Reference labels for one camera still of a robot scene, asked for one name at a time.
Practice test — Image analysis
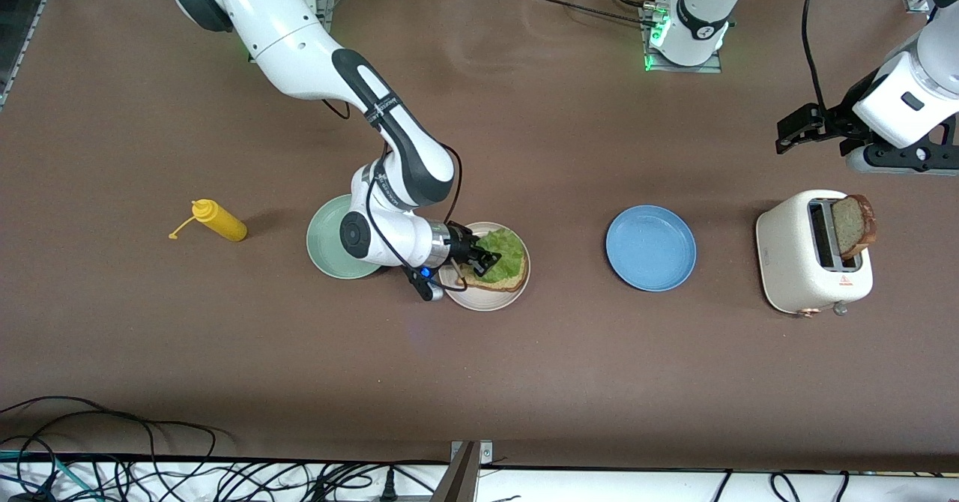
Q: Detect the dark crust bread slice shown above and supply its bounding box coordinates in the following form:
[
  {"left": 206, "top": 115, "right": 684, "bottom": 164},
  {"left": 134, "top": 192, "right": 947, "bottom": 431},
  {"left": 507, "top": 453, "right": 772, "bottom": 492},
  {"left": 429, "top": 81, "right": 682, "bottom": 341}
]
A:
[{"left": 832, "top": 194, "right": 877, "bottom": 261}]

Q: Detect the teal cable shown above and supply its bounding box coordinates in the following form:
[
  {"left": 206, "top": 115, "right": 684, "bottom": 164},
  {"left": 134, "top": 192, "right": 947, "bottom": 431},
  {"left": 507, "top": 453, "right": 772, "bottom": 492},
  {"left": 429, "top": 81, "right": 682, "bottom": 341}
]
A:
[{"left": 0, "top": 450, "right": 85, "bottom": 502}]

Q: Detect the black looped floor cable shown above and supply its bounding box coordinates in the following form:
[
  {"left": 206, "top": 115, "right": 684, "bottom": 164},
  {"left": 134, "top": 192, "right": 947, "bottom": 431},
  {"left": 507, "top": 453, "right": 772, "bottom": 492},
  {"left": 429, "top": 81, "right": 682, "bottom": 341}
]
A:
[{"left": 0, "top": 396, "right": 240, "bottom": 502}]

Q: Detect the white two-slot toaster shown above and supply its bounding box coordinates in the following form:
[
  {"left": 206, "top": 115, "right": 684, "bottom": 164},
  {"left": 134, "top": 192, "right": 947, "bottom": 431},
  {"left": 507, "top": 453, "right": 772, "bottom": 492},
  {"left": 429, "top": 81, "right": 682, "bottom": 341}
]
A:
[{"left": 755, "top": 190, "right": 874, "bottom": 317}]

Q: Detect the black hanging cable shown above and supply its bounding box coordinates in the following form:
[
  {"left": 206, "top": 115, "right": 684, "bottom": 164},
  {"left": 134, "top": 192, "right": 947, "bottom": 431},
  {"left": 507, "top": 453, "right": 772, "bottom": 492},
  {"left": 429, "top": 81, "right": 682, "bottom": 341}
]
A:
[{"left": 712, "top": 471, "right": 851, "bottom": 502}]

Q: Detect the blue plate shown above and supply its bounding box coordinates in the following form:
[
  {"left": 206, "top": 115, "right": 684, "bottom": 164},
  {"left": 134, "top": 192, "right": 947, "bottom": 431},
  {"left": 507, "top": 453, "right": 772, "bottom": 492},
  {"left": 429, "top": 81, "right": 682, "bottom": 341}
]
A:
[{"left": 605, "top": 205, "right": 698, "bottom": 292}]

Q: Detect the yellow mustard squeeze bottle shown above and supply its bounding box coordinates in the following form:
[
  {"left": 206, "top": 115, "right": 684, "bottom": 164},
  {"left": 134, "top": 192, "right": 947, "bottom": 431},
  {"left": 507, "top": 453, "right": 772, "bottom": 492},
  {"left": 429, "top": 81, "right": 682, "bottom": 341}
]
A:
[{"left": 169, "top": 199, "right": 248, "bottom": 243}]

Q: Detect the green lettuce leaf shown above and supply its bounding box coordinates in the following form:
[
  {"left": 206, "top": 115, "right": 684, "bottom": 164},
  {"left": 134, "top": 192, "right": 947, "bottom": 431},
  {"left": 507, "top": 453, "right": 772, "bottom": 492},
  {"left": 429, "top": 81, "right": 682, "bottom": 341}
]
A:
[{"left": 474, "top": 229, "right": 525, "bottom": 279}]

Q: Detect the aluminium frame profile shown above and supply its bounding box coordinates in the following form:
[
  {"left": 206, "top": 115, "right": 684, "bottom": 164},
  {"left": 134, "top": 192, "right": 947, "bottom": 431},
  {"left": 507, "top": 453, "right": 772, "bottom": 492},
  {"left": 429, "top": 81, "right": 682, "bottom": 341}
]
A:
[{"left": 0, "top": 0, "right": 79, "bottom": 109}]

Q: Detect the light crust bread slice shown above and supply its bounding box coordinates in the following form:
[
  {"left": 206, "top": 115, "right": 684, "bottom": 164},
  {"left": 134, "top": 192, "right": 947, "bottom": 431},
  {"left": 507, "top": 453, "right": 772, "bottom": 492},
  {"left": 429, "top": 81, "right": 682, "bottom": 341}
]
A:
[{"left": 453, "top": 236, "right": 530, "bottom": 293}]

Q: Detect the black base power cable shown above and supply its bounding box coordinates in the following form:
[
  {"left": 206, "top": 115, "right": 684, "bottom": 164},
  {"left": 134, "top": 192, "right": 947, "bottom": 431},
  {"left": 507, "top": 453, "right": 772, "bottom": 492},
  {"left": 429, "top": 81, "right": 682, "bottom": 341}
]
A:
[{"left": 524, "top": 0, "right": 659, "bottom": 25}]

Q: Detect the green plate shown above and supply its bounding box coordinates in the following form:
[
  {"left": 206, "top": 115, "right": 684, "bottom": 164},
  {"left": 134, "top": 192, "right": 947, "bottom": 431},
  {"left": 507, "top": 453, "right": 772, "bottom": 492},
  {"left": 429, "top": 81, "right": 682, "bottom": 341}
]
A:
[{"left": 306, "top": 194, "right": 387, "bottom": 280}]

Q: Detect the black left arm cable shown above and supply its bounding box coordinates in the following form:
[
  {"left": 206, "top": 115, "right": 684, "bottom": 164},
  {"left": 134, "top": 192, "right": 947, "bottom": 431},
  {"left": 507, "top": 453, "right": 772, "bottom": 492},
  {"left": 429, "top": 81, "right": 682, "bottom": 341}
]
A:
[{"left": 802, "top": 0, "right": 829, "bottom": 109}]

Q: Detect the beige plate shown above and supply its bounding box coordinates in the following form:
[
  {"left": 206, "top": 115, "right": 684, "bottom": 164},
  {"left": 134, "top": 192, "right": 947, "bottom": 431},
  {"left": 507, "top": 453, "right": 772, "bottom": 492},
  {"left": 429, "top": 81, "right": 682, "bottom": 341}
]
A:
[{"left": 438, "top": 222, "right": 531, "bottom": 312}]

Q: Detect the metal table bracket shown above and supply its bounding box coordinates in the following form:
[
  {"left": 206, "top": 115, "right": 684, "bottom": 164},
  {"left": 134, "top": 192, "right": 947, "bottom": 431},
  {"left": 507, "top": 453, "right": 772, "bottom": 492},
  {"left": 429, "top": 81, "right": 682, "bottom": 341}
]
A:
[{"left": 431, "top": 441, "right": 495, "bottom": 502}]

